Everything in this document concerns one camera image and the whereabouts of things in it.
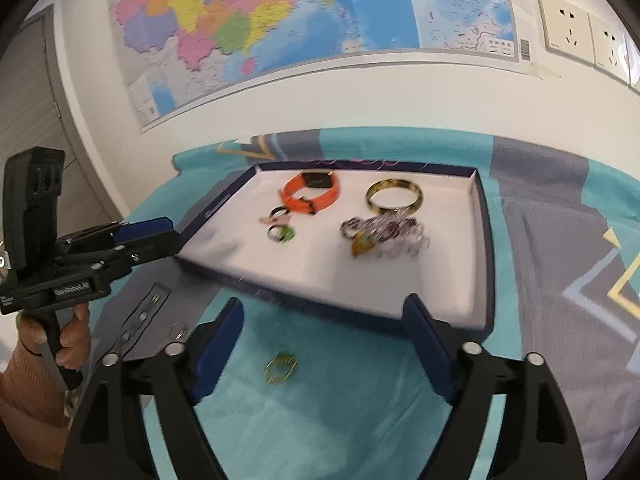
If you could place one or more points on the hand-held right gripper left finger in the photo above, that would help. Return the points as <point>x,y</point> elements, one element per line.
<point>215,360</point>

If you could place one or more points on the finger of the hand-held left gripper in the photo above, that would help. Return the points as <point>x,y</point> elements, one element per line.
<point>155,250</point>
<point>145,227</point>

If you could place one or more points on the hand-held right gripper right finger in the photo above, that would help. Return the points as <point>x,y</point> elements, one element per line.
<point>430,355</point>

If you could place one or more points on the dark blue jewelry box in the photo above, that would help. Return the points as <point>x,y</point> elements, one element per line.
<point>310,265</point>

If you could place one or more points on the person's left hand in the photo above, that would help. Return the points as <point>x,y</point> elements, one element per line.
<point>75,340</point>

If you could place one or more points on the grey door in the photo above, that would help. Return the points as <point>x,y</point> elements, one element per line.
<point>40,110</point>

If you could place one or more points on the teal grey printed tablecloth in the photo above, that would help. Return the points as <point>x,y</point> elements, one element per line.
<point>550,260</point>

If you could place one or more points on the orange smartwatch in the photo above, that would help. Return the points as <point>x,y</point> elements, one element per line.
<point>300,192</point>

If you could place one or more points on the yellow brown bangle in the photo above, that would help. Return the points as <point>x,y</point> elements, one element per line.
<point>371,199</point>

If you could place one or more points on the wall map poster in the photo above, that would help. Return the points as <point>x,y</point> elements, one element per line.
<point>225,10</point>

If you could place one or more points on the white wall socket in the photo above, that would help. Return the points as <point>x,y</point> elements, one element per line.
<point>634,62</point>
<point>607,47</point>
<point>565,27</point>

